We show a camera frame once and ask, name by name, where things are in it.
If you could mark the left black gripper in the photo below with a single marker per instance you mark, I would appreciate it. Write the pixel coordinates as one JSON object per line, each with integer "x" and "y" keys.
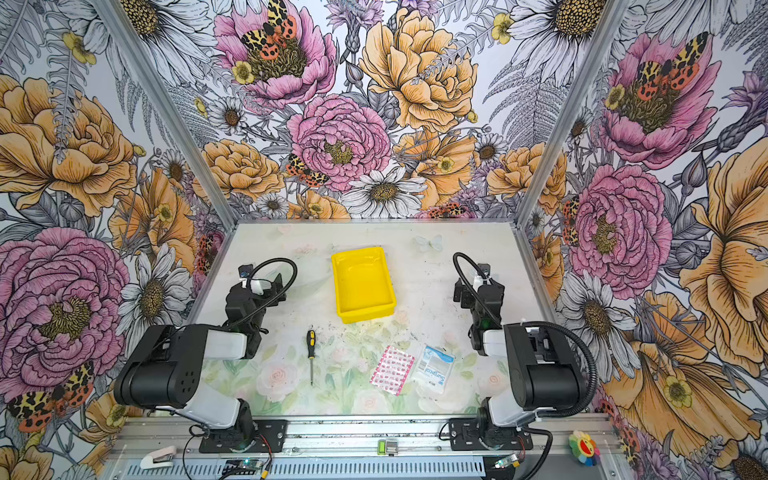
{"x": 271, "y": 291}

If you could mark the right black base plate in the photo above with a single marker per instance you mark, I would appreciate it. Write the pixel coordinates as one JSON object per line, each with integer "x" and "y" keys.
{"x": 473, "y": 434}

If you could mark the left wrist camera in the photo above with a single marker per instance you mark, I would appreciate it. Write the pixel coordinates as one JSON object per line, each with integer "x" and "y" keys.
{"x": 245, "y": 271}

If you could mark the white stapler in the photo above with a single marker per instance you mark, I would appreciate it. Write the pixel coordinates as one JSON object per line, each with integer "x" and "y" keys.
{"x": 158, "y": 459}

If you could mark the yellow plastic bin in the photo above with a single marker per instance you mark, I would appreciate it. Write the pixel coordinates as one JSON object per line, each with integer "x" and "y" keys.
{"x": 362, "y": 285}

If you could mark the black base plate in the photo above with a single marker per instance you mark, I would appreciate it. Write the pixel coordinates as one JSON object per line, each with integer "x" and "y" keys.
{"x": 263, "y": 437}
{"x": 473, "y": 434}

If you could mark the pink patterned packet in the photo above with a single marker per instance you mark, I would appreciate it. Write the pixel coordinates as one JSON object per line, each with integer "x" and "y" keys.
{"x": 392, "y": 370}

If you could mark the black yellow screwdriver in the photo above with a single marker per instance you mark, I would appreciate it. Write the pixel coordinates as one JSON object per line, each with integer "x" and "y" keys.
{"x": 311, "y": 348}

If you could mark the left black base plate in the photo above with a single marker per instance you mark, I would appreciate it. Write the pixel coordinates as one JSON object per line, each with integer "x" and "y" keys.
{"x": 263, "y": 437}

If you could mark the grey slotted cable duct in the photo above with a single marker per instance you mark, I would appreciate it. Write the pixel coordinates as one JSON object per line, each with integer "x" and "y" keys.
{"x": 461, "y": 467}

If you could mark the small green rail module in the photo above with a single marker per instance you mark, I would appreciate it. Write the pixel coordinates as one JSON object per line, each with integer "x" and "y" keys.
{"x": 387, "y": 447}

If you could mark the aluminium rail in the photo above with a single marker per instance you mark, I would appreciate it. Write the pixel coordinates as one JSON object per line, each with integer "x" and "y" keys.
{"x": 351, "y": 436}

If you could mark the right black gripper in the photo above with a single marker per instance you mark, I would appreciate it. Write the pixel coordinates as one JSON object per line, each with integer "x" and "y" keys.
{"x": 475, "y": 294}

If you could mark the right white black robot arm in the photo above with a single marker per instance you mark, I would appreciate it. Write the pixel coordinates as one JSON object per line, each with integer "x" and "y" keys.
{"x": 543, "y": 374}

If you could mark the small green circuit board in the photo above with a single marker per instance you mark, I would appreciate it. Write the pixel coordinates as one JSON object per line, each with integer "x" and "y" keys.
{"x": 242, "y": 467}

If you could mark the colourful flower toy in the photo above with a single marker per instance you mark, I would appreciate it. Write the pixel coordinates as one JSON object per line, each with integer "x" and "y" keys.
{"x": 584, "y": 448}

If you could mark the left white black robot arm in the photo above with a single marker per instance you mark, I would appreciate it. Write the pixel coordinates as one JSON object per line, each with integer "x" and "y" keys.
{"x": 164, "y": 370}

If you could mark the white blue packet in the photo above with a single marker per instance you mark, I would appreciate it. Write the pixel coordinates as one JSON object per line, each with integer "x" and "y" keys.
{"x": 433, "y": 368}

